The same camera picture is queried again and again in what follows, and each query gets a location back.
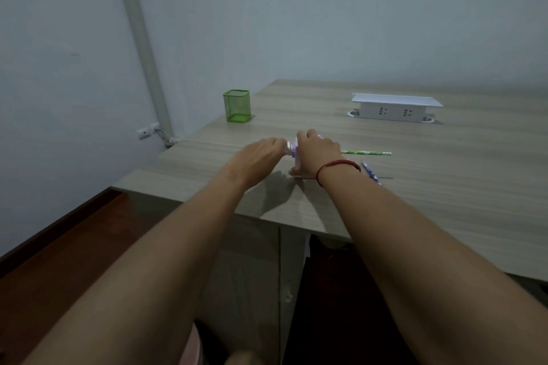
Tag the white wall pipe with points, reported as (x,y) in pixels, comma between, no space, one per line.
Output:
(141,35)

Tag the person's right forearm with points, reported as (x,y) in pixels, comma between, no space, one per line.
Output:
(428,266)

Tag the purple pencil sharpener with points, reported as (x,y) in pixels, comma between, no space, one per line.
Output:
(293,148)

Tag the person's left forearm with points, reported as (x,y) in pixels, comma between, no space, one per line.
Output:
(141,279)

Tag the blue patterned pencil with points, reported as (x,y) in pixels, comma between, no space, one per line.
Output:
(370,172)

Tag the white desk socket box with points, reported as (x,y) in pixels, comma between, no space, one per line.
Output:
(394,110)

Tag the person's right hand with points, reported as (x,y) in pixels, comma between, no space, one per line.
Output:
(317,153)

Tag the white wall socket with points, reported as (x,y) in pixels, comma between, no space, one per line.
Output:
(147,131)

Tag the person's left hand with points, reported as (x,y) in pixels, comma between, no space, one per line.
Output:
(257,159)

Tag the person's bare knee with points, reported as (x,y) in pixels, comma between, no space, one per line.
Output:
(240,358)

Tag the green mesh pen holder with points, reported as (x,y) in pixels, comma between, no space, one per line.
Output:
(237,108)

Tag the green patterned pencil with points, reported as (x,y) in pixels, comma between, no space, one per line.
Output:
(366,152)

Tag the wooden desk cabinet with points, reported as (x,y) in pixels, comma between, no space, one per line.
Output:
(257,275)

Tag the person's pink clothing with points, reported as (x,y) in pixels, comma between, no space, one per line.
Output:
(192,345)

